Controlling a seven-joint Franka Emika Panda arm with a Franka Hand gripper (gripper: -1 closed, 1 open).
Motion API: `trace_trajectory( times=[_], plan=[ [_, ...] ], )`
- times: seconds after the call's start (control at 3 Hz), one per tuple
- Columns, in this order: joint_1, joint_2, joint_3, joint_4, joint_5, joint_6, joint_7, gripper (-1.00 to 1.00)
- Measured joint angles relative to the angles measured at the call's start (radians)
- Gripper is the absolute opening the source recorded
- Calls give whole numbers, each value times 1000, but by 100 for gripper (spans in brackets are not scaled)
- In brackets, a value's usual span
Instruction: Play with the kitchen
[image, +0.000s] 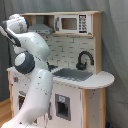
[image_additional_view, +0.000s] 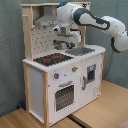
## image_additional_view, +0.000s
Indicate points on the black toy stovetop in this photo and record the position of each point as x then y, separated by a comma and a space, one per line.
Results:
52, 59

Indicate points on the grey range hood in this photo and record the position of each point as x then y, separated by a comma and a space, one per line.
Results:
48, 16

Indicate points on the left red oven knob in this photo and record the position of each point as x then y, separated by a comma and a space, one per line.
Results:
56, 75

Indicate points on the oven door with window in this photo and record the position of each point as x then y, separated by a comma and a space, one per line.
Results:
64, 97

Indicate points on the right red oven knob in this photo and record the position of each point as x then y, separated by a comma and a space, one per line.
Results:
74, 69

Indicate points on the red oven knob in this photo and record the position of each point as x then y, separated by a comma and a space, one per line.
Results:
74, 69
56, 75

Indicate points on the wooden toy kitchen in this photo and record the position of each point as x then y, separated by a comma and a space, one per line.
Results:
40, 84

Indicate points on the grey cupboard door handle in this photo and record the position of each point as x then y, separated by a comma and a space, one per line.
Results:
84, 83

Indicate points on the grey ice dispenser panel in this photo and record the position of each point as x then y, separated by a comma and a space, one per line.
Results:
91, 73

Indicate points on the silver toy pot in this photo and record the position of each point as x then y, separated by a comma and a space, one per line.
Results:
62, 45

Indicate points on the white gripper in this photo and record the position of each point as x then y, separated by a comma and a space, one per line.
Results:
64, 34

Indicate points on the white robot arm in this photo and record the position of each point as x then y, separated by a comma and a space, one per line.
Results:
68, 13

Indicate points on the grey toy sink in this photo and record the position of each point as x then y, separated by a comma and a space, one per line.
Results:
79, 51

